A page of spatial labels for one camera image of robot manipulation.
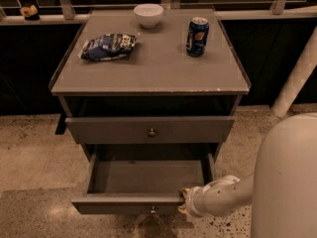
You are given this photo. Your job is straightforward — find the metal railing frame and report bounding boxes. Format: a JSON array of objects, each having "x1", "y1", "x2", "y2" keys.
[{"x1": 0, "y1": 0, "x2": 317, "y2": 27}]

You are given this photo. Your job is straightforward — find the blue chip bag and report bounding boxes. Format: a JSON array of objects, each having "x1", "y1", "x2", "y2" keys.
[{"x1": 78, "y1": 33, "x2": 138, "y2": 61}]

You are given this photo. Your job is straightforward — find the white bowl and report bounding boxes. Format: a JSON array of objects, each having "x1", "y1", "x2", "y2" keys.
[{"x1": 133, "y1": 4, "x2": 163, "y2": 29}]

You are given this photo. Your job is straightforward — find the grey drawer cabinet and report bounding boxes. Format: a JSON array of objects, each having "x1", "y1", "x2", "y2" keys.
[{"x1": 49, "y1": 7, "x2": 252, "y2": 194}]

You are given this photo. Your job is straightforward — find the grey top drawer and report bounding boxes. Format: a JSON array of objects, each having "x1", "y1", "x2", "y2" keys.
[{"x1": 65, "y1": 116, "x2": 235, "y2": 144}]

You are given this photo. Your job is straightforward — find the grey drawer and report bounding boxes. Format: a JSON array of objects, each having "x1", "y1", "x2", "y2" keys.
[
  {"x1": 65, "y1": 116, "x2": 235, "y2": 144},
  {"x1": 72, "y1": 145, "x2": 214, "y2": 215}
]

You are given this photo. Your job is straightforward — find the small yellow black object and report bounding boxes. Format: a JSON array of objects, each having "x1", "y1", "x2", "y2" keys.
[{"x1": 20, "y1": 5, "x2": 40, "y2": 21}]

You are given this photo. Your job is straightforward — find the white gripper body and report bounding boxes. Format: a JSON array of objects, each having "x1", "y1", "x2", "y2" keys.
[{"x1": 185, "y1": 176, "x2": 241, "y2": 217}]

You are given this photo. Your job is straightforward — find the blue pepsi can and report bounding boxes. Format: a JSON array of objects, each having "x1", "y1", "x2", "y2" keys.
[{"x1": 186, "y1": 17, "x2": 209, "y2": 57}]

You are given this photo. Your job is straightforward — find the white diagonal pole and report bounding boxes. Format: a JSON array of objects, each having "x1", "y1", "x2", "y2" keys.
[{"x1": 271, "y1": 27, "x2": 317, "y2": 117}]

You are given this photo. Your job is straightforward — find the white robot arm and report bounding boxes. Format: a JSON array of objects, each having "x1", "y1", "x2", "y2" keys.
[{"x1": 178, "y1": 112, "x2": 317, "y2": 238}]

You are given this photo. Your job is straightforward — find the round floor drain cover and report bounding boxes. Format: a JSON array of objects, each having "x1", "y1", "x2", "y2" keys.
[{"x1": 136, "y1": 214, "x2": 173, "y2": 238}]

